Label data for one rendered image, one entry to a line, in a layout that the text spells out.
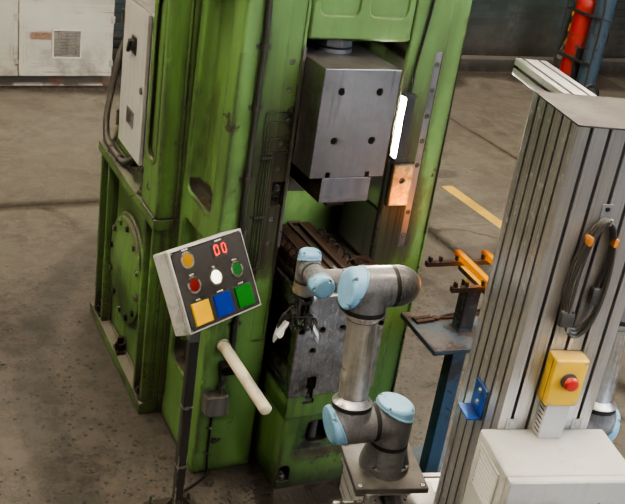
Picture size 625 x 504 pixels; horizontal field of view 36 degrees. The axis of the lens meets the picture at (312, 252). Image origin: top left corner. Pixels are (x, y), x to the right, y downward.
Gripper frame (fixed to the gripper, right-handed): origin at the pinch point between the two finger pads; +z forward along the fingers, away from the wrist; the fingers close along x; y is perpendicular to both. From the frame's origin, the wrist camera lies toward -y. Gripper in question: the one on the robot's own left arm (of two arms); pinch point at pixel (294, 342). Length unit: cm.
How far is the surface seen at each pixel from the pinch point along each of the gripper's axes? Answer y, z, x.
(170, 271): -8.4, -20.6, -42.4
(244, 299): -16.6, -6.6, -15.6
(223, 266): -19.4, -17.5, -23.6
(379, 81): -45, -79, 27
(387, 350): -68, 45, 59
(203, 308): -5.9, -8.6, -30.8
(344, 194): -43, -36, 21
